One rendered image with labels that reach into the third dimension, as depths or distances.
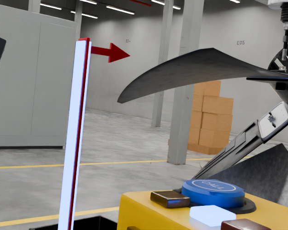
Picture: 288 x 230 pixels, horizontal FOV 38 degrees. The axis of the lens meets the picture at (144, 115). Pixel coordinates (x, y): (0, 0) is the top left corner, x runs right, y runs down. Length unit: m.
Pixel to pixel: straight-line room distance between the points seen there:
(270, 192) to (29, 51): 6.58
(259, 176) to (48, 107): 6.72
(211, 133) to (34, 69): 3.94
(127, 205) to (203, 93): 8.85
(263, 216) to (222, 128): 8.83
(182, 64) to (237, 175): 0.22
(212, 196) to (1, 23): 6.70
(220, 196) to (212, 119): 8.70
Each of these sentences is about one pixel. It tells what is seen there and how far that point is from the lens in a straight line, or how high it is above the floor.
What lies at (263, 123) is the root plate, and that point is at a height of 1.10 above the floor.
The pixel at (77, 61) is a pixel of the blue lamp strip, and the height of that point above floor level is 1.16.
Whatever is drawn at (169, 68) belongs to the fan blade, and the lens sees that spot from 0.52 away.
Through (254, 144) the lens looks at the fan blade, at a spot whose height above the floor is 1.07.
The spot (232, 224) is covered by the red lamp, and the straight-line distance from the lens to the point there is 0.21.
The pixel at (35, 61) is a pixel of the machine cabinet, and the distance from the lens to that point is 7.13.
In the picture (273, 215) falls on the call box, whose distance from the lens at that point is 0.27.
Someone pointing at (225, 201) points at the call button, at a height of 1.08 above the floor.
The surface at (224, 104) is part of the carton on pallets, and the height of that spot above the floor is 1.08.
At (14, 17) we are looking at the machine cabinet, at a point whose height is 2.10.
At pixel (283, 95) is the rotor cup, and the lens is 0.76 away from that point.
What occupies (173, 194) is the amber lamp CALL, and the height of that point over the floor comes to 1.08.
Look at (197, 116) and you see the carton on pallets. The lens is 9.19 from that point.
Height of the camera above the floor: 1.14
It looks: 3 degrees down
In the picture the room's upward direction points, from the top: 6 degrees clockwise
